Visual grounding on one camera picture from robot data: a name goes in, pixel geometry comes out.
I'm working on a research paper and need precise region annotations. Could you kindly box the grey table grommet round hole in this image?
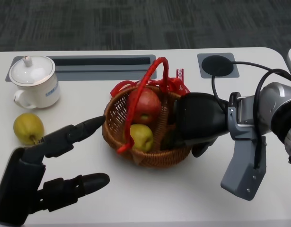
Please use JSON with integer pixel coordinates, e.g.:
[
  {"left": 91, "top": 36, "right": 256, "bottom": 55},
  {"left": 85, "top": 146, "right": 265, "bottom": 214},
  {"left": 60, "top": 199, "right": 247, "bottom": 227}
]
[{"left": 197, "top": 52, "right": 240, "bottom": 79}]

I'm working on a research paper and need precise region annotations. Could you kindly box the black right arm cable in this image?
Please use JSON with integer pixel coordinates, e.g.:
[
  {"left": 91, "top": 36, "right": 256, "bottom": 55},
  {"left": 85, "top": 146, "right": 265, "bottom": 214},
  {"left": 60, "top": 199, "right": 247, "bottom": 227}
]
[{"left": 211, "top": 61, "right": 291, "bottom": 171}]

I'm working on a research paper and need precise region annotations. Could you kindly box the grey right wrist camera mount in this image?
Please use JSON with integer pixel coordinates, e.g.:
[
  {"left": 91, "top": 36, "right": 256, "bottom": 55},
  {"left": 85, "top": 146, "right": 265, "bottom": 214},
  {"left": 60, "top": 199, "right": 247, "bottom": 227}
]
[{"left": 220, "top": 92, "right": 267, "bottom": 201}]

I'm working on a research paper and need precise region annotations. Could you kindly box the brown wicker basket red handle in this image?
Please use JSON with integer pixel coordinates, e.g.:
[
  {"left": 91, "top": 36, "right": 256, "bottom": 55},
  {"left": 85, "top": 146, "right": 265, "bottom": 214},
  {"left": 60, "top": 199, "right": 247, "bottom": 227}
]
[{"left": 102, "top": 56, "right": 195, "bottom": 167}]

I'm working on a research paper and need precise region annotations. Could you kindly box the white mug lid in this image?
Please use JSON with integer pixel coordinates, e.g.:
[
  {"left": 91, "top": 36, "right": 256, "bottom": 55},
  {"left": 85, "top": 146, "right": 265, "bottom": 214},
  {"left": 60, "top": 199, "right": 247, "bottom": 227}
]
[{"left": 9, "top": 55, "right": 56, "bottom": 87}]

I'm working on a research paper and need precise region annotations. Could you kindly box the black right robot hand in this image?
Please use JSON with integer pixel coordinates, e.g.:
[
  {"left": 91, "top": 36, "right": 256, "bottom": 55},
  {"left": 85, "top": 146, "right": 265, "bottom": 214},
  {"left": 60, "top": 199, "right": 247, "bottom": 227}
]
[{"left": 160, "top": 92, "right": 228, "bottom": 158}]

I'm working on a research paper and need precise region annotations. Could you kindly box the grey table cable tray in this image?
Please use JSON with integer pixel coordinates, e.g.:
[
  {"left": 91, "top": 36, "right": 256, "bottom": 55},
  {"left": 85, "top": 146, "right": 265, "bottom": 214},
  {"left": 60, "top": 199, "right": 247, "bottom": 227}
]
[{"left": 5, "top": 54, "right": 157, "bottom": 81}]

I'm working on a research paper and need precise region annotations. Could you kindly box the red happy birthday ribbon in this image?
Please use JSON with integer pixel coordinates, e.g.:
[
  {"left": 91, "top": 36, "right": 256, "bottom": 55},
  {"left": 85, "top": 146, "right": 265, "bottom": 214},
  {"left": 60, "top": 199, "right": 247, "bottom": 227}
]
[{"left": 110, "top": 68, "right": 190, "bottom": 97}]

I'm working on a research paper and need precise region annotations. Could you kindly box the green pear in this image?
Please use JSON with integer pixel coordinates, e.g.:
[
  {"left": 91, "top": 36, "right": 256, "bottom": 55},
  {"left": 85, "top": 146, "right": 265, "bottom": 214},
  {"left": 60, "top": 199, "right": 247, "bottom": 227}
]
[
  {"left": 123, "top": 123, "right": 154, "bottom": 152},
  {"left": 13, "top": 113, "right": 45, "bottom": 145}
]

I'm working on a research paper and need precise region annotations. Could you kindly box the white ceramic mug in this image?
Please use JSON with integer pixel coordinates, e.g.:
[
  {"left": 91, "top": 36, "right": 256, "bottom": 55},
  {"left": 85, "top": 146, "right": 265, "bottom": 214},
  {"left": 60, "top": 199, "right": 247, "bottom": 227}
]
[{"left": 13, "top": 70, "right": 60, "bottom": 109}]

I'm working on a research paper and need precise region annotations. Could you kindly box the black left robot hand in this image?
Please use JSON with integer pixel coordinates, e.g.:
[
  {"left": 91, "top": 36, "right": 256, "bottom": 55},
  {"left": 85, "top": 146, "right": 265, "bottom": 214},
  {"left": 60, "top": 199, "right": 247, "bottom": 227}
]
[{"left": 0, "top": 115, "right": 110, "bottom": 225}]

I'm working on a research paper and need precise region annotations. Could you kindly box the red apple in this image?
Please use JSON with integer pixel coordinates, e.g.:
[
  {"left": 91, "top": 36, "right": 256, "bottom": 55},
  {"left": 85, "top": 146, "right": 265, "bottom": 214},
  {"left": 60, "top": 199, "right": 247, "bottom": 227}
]
[{"left": 128, "top": 87, "right": 162, "bottom": 125}]

